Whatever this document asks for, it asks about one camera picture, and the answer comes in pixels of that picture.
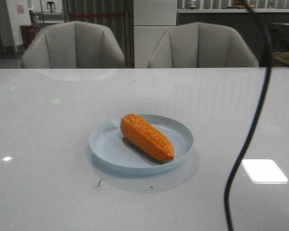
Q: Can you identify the red barrier belt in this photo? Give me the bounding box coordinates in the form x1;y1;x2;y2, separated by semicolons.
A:
70;12;126;18

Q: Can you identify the metal barrier post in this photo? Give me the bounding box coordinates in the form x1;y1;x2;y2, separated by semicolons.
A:
125;11;132;67

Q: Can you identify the white cabinet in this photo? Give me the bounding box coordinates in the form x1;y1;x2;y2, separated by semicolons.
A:
133;0;177;68

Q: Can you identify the black cable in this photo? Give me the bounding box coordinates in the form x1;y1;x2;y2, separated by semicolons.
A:
223;0;273;231

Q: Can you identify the pink wall sign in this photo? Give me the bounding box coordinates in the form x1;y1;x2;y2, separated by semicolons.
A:
16;4;25;14

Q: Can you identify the dark armchair with cushion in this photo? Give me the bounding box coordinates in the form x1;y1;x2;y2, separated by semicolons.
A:
260;23;289;67

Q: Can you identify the orange plastic corn cob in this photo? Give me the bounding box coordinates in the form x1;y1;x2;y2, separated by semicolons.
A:
120;114;175;162

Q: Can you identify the left beige upholstered chair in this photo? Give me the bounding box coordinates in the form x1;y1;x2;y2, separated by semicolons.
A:
21;21;125;69

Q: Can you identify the red trash bin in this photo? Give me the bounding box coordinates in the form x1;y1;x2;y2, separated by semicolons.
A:
20;25;36;48

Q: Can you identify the beige upholstered chair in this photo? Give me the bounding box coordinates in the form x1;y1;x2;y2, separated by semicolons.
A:
21;21;125;69
147;22;259;68

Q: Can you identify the fruit bowl on counter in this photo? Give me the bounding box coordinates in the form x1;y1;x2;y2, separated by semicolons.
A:
232;0;255;9

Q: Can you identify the light blue round plate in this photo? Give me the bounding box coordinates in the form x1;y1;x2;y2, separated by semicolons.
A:
89;114;196;175

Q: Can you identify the grey counter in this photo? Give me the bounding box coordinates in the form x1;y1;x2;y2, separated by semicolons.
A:
177;9;289;67

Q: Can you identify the right beige upholstered chair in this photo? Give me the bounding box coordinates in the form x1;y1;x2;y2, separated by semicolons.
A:
147;22;259;68

